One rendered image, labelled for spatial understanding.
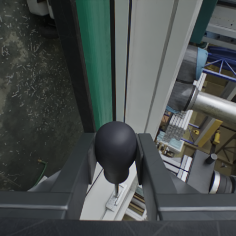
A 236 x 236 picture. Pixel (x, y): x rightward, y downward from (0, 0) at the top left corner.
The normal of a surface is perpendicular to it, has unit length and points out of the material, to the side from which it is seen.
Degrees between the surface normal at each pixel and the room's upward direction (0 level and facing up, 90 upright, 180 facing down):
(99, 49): 0
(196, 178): 90
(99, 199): 90
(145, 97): 90
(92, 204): 90
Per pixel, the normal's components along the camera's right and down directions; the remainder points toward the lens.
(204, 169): 0.00, -0.60
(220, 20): -0.48, 0.65
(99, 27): 0.88, 0.39
